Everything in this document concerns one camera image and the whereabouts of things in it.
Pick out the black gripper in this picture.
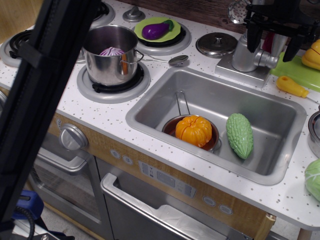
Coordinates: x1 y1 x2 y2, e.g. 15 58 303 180
244 0 320 62

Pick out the green cutting board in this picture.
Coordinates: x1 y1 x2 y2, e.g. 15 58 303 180
269 52 320 92

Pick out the silver toy faucet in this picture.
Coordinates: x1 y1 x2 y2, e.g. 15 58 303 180
215 33 288 88

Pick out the yellow toy bell pepper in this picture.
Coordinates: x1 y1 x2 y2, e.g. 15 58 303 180
301 39 320 70

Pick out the metal slotted ladle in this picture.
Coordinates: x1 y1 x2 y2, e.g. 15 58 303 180
227 0 251 24

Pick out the yellow toy squash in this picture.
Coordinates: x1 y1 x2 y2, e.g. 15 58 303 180
276 75 309 98

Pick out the silver pot lid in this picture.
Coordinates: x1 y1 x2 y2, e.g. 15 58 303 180
195 32 238 58

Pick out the back right stove burner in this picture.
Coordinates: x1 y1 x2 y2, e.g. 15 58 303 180
136 24 192 56

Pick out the stove burner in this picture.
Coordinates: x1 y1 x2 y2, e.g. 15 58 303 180
136 24 192 56
76 63 151 104
90 0 115 29
0 29 33 68

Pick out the metal pot at right edge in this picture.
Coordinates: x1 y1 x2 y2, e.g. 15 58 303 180
307 109 320 159

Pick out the metal spoon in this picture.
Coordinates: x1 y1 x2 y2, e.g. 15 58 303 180
142 55 189 67

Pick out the green toy bitter gourd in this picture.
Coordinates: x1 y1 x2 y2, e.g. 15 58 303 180
226 113 254 160

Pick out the orange toy pumpkin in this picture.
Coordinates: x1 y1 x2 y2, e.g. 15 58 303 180
175 115 213 148

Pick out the purple toy eggplant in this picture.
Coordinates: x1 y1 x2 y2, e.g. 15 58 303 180
141 19 174 40

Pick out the small metal saucepan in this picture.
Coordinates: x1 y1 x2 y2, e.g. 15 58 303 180
162 90 221 152

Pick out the green plate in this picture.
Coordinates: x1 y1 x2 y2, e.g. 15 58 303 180
134 17 182 43

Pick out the silver stove knob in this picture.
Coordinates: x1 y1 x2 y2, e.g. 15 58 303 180
122 6 146 23

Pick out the green toy cabbage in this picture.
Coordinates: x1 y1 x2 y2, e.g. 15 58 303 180
304 159 320 201

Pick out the purple toy onion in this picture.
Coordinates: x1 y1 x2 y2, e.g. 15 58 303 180
99 46 125 56

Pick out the stainless steel pot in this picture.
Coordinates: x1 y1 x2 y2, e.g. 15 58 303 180
83 25 141 86

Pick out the back left stove burner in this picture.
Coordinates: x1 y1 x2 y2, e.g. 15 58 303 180
90 0 115 29

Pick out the front right stove burner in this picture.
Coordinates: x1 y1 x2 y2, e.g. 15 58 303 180
76 63 151 104

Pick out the silver oven knob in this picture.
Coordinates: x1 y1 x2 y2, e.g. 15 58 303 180
58 123 89 151

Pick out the toy dishwasher door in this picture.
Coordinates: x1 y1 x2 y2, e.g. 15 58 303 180
100 172 250 240

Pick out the toy oven door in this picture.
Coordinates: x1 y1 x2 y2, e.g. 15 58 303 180
28 133 114 240

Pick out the front left stove burner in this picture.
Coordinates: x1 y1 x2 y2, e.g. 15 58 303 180
0 29 33 68

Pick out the blue clamp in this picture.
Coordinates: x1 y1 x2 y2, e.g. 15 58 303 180
16 189 44 220

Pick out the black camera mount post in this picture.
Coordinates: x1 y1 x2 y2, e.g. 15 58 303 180
0 0 100 240

